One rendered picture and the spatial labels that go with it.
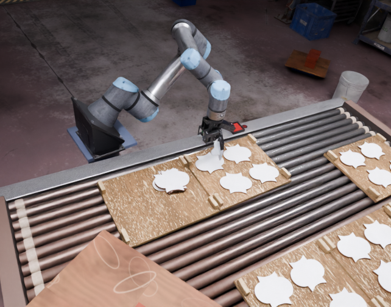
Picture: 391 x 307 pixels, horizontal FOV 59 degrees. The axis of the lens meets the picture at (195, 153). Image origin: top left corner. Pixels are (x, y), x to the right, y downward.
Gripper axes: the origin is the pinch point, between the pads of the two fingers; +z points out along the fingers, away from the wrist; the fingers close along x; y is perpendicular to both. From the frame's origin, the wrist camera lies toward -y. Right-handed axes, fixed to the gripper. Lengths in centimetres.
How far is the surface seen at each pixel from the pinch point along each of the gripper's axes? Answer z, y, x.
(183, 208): 9.0, 24.6, 18.1
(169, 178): 5.7, 23.6, 3.1
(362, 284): 9, -19, 77
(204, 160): 8.1, 1.5, -2.0
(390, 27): 66, -436, -175
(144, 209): 9.0, 39.0, 11.6
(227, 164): 9.0, -7.7, 4.3
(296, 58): 90, -265, -182
